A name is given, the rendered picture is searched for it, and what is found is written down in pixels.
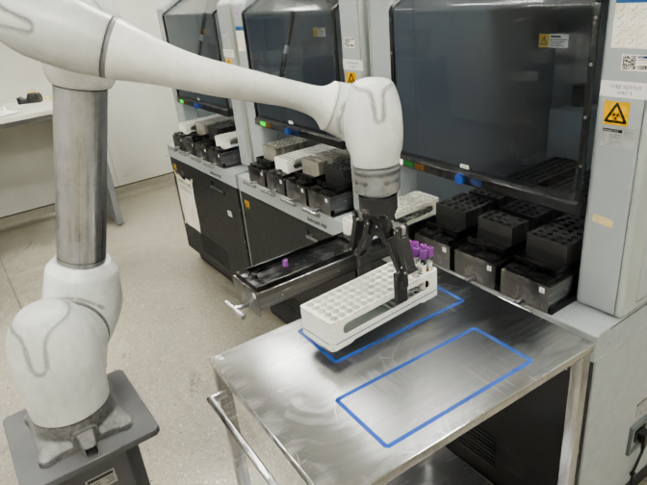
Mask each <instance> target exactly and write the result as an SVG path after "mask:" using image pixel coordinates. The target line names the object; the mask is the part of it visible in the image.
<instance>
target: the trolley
mask: <svg viewBox="0 0 647 485"><path fill-rule="evenodd" d="M432 266H433V267H435V268H437V295H436V296H434V297H433V298H431V299H429V300H427V301H425V302H424V303H423V302H421V303H419V304H417V305H416V306H414V307H412V308H410V309H408V310H407V311H405V312H403V313H401V314H400V315H398V316H396V317H394V318H392V319H390V320H388V321H386V322H384V323H383V324H381V325H380V326H378V327H376V328H375V329H373V330H371V331H369V332H367V333H366V334H364V335H362V336H360V337H359V338H357V339H355V340H354V341H353V342H352V343H351V344H349V345H346V346H345V347H343V348H341V349H339V350H337V351H335V352H331V351H330V350H328V349H327V348H325V347H324V346H322V345H320V344H319V343H317V342H316V341H314V340H313V339H311V338H310V337H308V336H307V335H305V334H304V333H303V327H302V319H298V320H296V321H293V322H291V323H289V324H286V325H284V326H282V327H279V328H277V329H275V330H273V331H271V332H269V333H266V334H264V335H262V336H259V337H257V338H254V339H252V340H250V341H247V342H245V343H243V344H240V345H237V346H234V347H232V348H230V349H227V350H225V351H223V352H221V353H219V354H216V355H214V356H212V357H210V358H209V362H210V366H211V367H212V368H213V373H214V376H215V381H216V386H217V390H218V392H217V393H215V394H213V395H210V396H208V397H207V401H208V403H209V404H210V405H211V407H212V408H213V409H214V411H215V412H216V414H217V415H218V416H219V418H220V419H221V421H222V422H223V423H224V425H225V430H226V435H227V439H228V444H229V448H230V452H231V457H232V462H233V466H234V471H235V475H236V479H237V484H238V485H251V483H250V478H249V473H248V468H247V463H246V456H245V454H246V455H247V457H248V458H249V460H250V461H251V462H252V464H253V465H254V466H255V468H256V469H257V470H258V472H259V473H260V474H261V475H262V476H263V478H264V479H265V480H266V482H267V483H268V485H279V484H278V483H277V482H276V480H275V479H274V478H273V476H272V475H271V473H270V472H269V471H268V469H267V468H266V467H265V465H264V464H263V463H262V461H261V460H260V459H259V457H258V456H257V455H256V453H255V452H254V451H253V449H252V448H251V447H250V445H249V444H248V443H247V441H246V440H245V438H244V437H243V436H242V434H241V431H240V426H239V422H238V417H237V412H236V407H235V402H234V397H233V394H234V395H235V396H236V398H237V399H238V400H240V402H241V403H242V404H243V405H244V407H245V408H246V409H247V411H248V412H249V414H250V415H251V416H252V417H253V418H254V419H255V420H256V422H257V423H258V424H259V425H260V426H261V428H262V429H263V430H264V431H265V433H266V434H267V435H268V436H269V437H270V439H271V440H272V441H273V443H274V444H275V445H276V446H277V448H278V449H279V450H280V451H281V452H282V454H283V455H284V456H285V457H286V459H287V460H288V461H289V462H290V464H291V465H292V466H293V467H294V468H295V470H296V471H297V472H298V474H299V475H300V476H301V477H302V478H303V480H304V481H305V482H306V483H307V485H492V484H490V483H489V482H488V481H487V480H485V479H484V478H483V477H482V476H481V475H479V474H478V473H477V472H476V471H474V470H473V469H472V468H471V467H470V466H468V465H467V464H466V463H465V462H463V461H462V460H461V459H460V458H459V457H457V456H456V455H455V454H454V453H453V452H451V451H450V450H449V449H448V448H447V447H445V445H447V444H448V443H450V442H452V441H453V440H455V439H456V438H458V437H459V436H461V435H463V434H464V433H466V432H467V431H469V430H470V429H472V428H474V427H475V426H477V425H478V424H480V423H481V422H483V421H485V420H487V419H488V418H490V417H492V416H493V415H495V414H496V413H498V412H499V411H501V410H503V409H504V408H505V407H506V406H508V405H509V404H511V403H513V402H514V401H516V400H517V399H519V398H520V397H522V396H524V395H526V394H527V393H529V392H530V391H532V390H534V389H535V388H537V387H538V386H540V385H542V384H543V383H545V382H546V381H548V380H549V379H551V378H553V377H554V376H556V375H557V374H559V373H560V372H562V371H564V370H566V369H567V368H569V367H570V366H571V371H570V380H569V389H568V397H567V406H566V414H565V423H564V431H563V440H562V449H561V457H560V465H559V474H558V483H557V485H574V483H575V475H576V467H577V461H578V453H579V445H580V438H581V431H582V416H583V409H584V402H585V394H586V387H587V379H588V372H589V365H590V357H591V352H593V350H594V343H592V342H590V341H588V340H586V339H584V338H582V337H580V336H578V335H576V334H574V333H572V332H570V331H568V330H566V329H563V328H561V327H559V326H557V325H555V324H553V323H551V322H549V321H547V320H545V319H543V318H541V317H539V316H537V315H535V314H533V313H531V312H529V311H527V310H524V309H522V308H520V307H518V306H516V305H514V304H512V303H510V302H508V301H506V300H504V299H502V298H500V297H498V296H496V295H494V294H492V293H490V292H487V291H485V290H483V289H481V288H479V287H477V286H475V285H473V284H471V283H469V282H467V281H465V280H463V279H461V278H459V277H457V276H455V275H453V274H451V273H448V272H446V271H444V270H442V269H440V268H438V267H436V266H434V265H432ZM217 401H220V406H219V404H218V403H217Z"/></svg>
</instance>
